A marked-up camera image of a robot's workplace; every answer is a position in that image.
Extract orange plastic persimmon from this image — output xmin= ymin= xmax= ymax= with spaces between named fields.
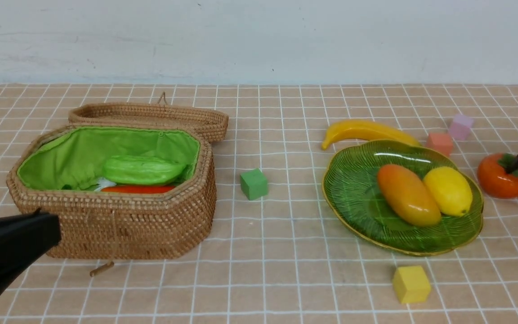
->
xmin=477 ymin=153 xmax=518 ymax=199

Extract yellow plastic lemon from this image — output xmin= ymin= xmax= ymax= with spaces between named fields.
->
xmin=423 ymin=166 xmax=473 ymax=217

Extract orange yellow plastic mango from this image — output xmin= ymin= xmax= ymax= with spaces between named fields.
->
xmin=377 ymin=164 xmax=442 ymax=227

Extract yellow plastic banana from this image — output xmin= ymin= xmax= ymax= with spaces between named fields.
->
xmin=321 ymin=119 xmax=421 ymax=150

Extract orange plastic carrot green leaves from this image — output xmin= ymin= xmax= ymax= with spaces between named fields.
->
xmin=99 ymin=185 xmax=175 ymax=194

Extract light green plastic cucumber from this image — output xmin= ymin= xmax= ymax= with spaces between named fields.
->
xmin=102 ymin=155 xmax=188 ymax=186

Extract light pink foam cube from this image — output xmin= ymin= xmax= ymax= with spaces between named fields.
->
xmin=448 ymin=113 xmax=474 ymax=141

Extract orange pink foam cube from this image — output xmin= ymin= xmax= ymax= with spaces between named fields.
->
xmin=426 ymin=132 xmax=454 ymax=157

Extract yellow foam cube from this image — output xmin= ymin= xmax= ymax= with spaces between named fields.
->
xmin=392 ymin=265 xmax=432 ymax=304

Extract green glass leaf plate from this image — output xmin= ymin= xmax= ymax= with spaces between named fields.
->
xmin=322 ymin=139 xmax=484 ymax=257

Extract checkered beige tablecloth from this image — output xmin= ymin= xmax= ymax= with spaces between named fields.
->
xmin=0 ymin=84 xmax=518 ymax=324

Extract green foam cube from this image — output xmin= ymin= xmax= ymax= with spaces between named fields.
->
xmin=239 ymin=168 xmax=269 ymax=201

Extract woven wicker basket lid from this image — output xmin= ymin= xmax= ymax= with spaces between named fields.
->
xmin=68 ymin=94 xmax=229 ymax=142

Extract wooden basket toggle clasp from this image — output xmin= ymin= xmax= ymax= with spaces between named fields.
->
xmin=89 ymin=261 xmax=115 ymax=277

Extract woven wicker basket green lining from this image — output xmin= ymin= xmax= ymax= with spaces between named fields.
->
xmin=7 ymin=125 xmax=218 ymax=260

